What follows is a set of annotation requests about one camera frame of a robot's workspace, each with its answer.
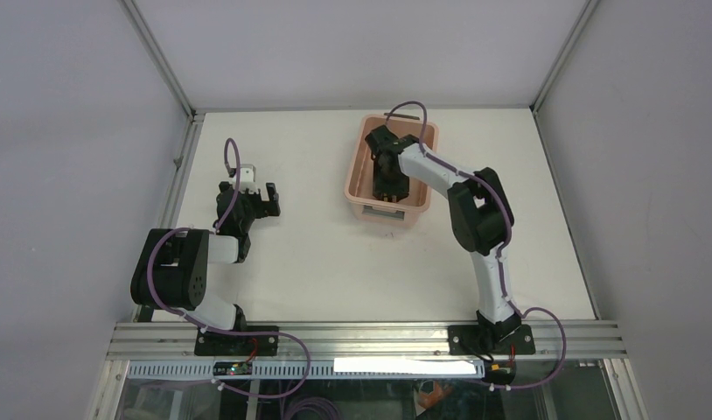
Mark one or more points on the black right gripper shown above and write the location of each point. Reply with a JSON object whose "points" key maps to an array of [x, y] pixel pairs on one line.
{"points": [[387, 171]]}

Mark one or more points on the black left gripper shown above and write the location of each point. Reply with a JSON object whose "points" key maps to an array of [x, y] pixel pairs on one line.
{"points": [[250, 201]]}

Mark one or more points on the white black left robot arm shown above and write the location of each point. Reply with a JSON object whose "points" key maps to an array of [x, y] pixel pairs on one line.
{"points": [[171, 273]]}

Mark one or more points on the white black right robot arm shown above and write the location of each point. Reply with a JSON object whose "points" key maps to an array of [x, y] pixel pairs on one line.
{"points": [[480, 217]]}

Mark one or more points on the pink plastic bin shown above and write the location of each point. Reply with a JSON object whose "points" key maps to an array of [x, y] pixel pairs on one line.
{"points": [[358, 188]]}

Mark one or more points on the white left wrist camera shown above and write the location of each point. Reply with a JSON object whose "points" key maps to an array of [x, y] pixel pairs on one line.
{"points": [[245, 179]]}

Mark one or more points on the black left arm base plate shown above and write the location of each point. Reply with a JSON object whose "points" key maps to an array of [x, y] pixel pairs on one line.
{"points": [[263, 343]]}

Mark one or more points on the white slotted cable duct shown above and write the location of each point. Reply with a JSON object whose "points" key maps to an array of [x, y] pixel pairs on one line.
{"points": [[343, 368]]}

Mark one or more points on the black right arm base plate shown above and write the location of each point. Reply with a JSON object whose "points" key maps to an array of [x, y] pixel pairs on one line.
{"points": [[473, 340]]}

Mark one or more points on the aluminium left frame post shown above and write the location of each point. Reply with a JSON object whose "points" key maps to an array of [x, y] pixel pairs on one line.
{"points": [[156, 55]]}

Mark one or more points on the aluminium frame post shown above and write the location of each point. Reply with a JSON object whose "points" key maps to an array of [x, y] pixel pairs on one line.
{"points": [[156, 55], [562, 56]]}

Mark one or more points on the aluminium front rail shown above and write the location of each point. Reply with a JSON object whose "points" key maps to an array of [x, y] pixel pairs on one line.
{"points": [[175, 341]]}

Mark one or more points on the aluminium right frame post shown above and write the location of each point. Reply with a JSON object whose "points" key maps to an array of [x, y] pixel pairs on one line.
{"points": [[562, 56]]}

